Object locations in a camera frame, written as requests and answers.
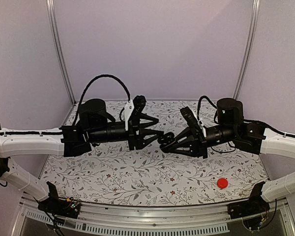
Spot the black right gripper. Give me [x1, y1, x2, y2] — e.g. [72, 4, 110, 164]
[167, 125, 236, 160]

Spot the aluminium back left post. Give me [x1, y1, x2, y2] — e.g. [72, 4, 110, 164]
[46, 0, 76, 105]

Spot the aluminium post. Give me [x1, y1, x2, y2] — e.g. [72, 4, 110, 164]
[233, 0, 260, 100]
[46, 0, 76, 105]

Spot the white right camera bracket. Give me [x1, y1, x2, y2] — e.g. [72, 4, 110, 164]
[192, 110, 207, 138]

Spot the white camera bracket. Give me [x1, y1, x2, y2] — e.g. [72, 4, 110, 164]
[123, 99, 134, 131]
[192, 110, 207, 138]

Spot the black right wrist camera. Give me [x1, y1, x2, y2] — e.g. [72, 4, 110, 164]
[180, 107, 198, 128]

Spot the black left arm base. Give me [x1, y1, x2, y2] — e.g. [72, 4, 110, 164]
[38, 181, 81, 219]

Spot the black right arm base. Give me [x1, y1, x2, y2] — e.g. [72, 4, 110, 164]
[227, 181, 270, 219]

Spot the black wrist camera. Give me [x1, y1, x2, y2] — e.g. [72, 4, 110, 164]
[132, 95, 146, 116]
[180, 107, 198, 128]

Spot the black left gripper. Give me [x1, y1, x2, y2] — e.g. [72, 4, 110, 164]
[89, 114, 164, 150]

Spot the black braided cable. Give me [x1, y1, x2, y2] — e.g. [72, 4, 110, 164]
[197, 95, 219, 123]
[73, 75, 132, 123]

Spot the aluminium back right post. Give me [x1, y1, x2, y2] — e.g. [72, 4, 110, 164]
[233, 0, 260, 100]

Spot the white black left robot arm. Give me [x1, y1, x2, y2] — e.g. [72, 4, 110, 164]
[0, 96, 163, 213]

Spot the black braided left cable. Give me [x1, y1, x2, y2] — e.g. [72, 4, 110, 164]
[73, 75, 132, 123]

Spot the aluminium front rail frame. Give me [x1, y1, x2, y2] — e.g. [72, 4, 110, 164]
[12, 196, 295, 236]

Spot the black braided right cable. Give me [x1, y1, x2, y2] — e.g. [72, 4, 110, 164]
[197, 95, 219, 123]

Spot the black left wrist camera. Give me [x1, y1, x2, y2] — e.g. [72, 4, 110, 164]
[132, 95, 146, 116]

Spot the red round bottle cap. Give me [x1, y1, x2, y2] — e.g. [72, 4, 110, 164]
[217, 178, 229, 189]

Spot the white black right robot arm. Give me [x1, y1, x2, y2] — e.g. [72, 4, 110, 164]
[158, 98, 295, 159]

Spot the white left camera bracket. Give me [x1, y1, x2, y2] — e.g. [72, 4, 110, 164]
[123, 99, 134, 131]

